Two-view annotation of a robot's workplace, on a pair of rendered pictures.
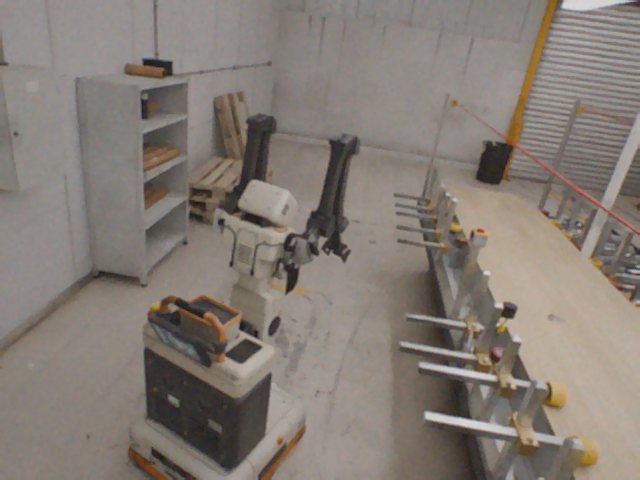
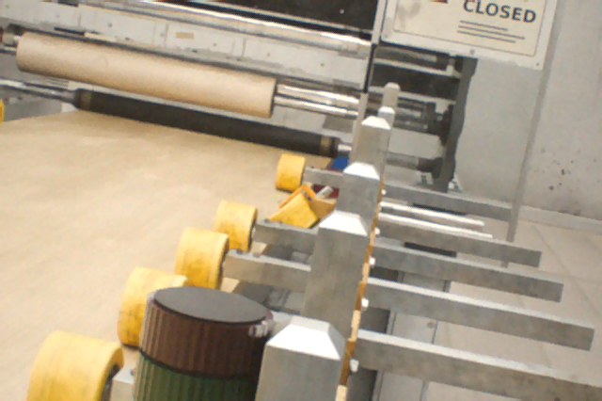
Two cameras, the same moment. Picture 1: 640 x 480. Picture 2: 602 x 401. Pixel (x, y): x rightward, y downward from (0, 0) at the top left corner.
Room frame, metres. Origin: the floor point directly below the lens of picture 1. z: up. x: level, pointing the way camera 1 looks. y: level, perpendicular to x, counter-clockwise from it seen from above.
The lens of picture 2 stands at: (2.03, -0.78, 1.24)
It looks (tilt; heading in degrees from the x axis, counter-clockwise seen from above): 9 degrees down; 180
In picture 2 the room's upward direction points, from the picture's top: 10 degrees clockwise
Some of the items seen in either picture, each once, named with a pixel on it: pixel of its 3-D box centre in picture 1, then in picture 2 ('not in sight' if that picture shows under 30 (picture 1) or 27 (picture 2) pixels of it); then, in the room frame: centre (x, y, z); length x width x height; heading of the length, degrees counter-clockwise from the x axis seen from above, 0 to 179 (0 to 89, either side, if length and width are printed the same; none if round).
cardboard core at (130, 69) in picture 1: (145, 71); not in sight; (3.62, 1.50, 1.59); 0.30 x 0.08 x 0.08; 86
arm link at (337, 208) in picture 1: (340, 184); not in sight; (1.93, -0.07, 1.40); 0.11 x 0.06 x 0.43; 63
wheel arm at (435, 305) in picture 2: not in sight; (392, 295); (0.79, -0.64, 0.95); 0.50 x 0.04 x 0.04; 86
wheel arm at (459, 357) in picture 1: (450, 356); not in sight; (1.55, -0.63, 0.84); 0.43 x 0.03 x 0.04; 86
